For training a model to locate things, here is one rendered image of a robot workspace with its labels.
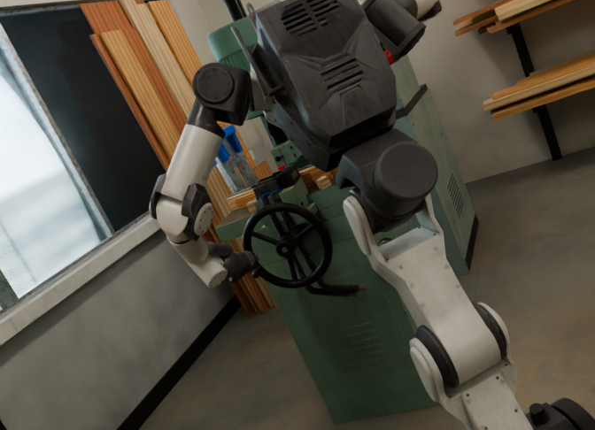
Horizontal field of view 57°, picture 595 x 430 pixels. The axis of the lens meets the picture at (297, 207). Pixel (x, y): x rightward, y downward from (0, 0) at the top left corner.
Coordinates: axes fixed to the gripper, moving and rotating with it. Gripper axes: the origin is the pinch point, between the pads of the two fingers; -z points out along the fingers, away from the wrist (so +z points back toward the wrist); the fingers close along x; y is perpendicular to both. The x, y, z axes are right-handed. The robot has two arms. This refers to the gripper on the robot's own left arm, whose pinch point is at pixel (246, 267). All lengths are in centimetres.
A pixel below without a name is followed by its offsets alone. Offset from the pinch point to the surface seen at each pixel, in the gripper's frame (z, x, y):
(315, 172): -25.8, 27.8, 22.5
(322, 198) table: -18.8, 27.0, 10.6
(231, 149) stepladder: -93, -20, 90
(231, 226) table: -18.0, -6.3, 22.1
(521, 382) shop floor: -66, 42, -71
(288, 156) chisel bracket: -20.9, 23.7, 31.7
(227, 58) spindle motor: 1, 29, 63
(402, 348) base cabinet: -49, 16, -41
